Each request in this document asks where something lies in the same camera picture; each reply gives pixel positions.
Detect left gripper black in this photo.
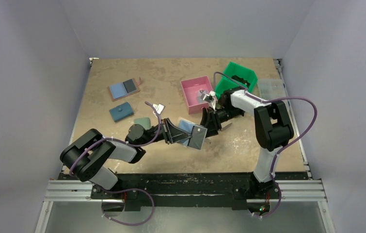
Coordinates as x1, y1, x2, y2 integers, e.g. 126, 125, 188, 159
139, 117, 191, 147

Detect dark grey VIP card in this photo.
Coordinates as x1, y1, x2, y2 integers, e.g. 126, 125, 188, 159
187, 125, 207, 150

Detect beige card holder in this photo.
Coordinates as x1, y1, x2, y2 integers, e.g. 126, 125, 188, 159
177, 117, 195, 147
220, 121, 232, 131

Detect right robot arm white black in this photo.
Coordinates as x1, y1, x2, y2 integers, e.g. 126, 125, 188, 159
200, 87, 294, 198

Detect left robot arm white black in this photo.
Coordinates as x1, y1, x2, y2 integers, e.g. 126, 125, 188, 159
60, 118, 191, 199

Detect green card holder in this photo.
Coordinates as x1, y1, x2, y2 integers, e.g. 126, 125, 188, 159
134, 117, 152, 130

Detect cards in pink box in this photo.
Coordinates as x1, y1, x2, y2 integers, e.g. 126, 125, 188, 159
197, 90, 207, 103

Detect blue card holder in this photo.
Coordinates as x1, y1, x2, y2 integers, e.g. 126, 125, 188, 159
109, 102, 134, 122

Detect open brown card holder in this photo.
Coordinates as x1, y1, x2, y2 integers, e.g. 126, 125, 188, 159
108, 77, 142, 101

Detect pink box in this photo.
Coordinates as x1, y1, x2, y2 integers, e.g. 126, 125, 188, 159
180, 76, 213, 115

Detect front green bin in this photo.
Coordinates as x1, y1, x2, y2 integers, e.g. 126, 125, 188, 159
214, 77, 247, 99

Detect green bin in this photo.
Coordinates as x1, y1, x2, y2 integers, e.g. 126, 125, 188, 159
224, 62, 258, 93
214, 77, 247, 99

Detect black object in bin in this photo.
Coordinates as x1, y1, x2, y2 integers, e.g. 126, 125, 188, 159
231, 75, 250, 88

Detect rear green bin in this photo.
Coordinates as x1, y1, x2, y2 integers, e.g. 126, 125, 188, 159
224, 62, 258, 93

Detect clear screw organizer box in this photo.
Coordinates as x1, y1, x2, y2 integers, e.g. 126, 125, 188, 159
257, 79, 286, 101

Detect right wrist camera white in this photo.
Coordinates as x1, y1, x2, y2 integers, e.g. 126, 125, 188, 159
205, 91, 218, 110

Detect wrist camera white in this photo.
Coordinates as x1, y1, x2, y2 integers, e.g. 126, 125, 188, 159
152, 103, 165, 115
205, 91, 218, 110

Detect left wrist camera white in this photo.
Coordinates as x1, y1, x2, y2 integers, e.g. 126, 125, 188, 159
152, 103, 165, 115

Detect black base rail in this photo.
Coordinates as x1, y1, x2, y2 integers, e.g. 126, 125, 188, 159
89, 173, 286, 211

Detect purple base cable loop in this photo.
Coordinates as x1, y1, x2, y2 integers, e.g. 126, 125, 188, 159
101, 188, 155, 226

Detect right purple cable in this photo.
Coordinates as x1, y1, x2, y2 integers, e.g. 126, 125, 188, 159
213, 71, 318, 219

